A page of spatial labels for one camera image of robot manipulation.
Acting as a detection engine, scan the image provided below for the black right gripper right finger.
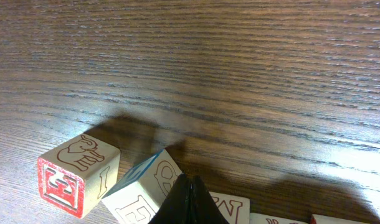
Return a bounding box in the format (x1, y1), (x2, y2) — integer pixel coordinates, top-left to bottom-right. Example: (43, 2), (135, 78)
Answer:
(189, 176), (229, 224)

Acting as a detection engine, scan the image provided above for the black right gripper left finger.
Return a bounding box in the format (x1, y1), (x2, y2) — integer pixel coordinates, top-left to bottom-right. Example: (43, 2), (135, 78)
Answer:
(149, 174), (190, 224)

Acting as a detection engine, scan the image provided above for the blue D wooden block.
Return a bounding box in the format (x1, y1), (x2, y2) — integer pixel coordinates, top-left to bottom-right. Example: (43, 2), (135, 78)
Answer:
(102, 149), (182, 224)

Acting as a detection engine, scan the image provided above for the green B wooden block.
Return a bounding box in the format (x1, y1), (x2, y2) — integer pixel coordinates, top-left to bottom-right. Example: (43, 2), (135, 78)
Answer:
(250, 213), (308, 224)

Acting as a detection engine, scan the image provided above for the red E wooden block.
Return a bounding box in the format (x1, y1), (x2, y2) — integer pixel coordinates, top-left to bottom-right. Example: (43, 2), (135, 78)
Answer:
(37, 133), (121, 218)

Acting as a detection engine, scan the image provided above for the bird picture wooden block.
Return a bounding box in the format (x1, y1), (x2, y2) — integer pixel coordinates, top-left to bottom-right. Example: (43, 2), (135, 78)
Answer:
(310, 214), (368, 224)

